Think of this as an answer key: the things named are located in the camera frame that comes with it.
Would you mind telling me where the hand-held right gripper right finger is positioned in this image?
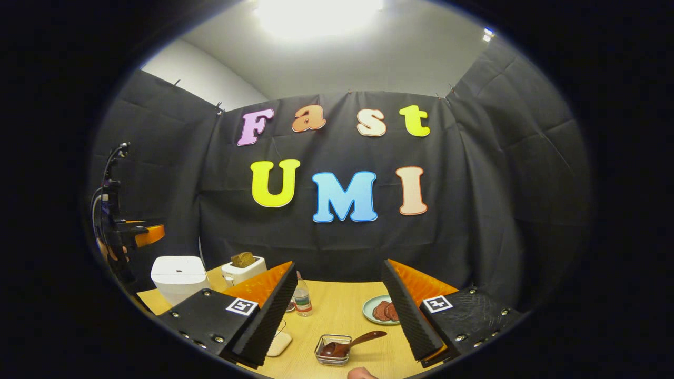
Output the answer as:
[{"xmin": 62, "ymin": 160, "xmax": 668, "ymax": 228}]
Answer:
[{"xmin": 382, "ymin": 259, "xmax": 524, "ymax": 368}]

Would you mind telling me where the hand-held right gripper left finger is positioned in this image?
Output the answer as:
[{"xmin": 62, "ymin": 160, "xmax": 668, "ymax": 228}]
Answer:
[{"xmin": 158, "ymin": 262, "xmax": 298, "ymax": 369}]

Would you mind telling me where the clear rice container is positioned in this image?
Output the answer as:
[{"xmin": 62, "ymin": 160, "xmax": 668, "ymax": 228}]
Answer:
[{"xmin": 266, "ymin": 318, "xmax": 293, "ymax": 358}]

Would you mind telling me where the white rice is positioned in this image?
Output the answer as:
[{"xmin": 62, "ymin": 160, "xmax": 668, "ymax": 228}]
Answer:
[{"xmin": 269, "ymin": 332, "xmax": 293, "ymax": 357}]

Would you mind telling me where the white rice cooker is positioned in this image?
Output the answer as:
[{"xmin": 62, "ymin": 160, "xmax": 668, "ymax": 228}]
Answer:
[{"xmin": 151, "ymin": 256, "xmax": 210, "ymax": 307}]

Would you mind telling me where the brown wooden spoon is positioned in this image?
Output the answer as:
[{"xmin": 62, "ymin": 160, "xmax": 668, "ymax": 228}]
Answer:
[{"xmin": 320, "ymin": 331, "xmax": 388, "ymax": 360}]

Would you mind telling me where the clear square chopstick holder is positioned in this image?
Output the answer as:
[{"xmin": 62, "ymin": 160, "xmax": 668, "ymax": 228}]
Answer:
[{"xmin": 315, "ymin": 334, "xmax": 352, "ymax": 366}]

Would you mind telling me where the clear plastic bottle red label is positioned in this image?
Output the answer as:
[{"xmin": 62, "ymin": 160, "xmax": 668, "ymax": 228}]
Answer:
[{"xmin": 292, "ymin": 271, "xmax": 313, "ymax": 317}]

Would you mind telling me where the pale green plate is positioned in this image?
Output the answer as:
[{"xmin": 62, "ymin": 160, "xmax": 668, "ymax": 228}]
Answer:
[{"xmin": 362, "ymin": 294, "xmax": 402, "ymax": 326}]

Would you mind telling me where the white toaster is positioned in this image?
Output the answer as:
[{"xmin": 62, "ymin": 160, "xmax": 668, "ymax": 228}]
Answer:
[{"xmin": 221, "ymin": 256, "xmax": 267, "ymax": 287}]

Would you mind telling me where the large ceiling light panel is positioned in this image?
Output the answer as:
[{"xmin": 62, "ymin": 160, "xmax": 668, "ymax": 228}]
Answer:
[{"xmin": 255, "ymin": 0, "xmax": 385, "ymax": 40}]

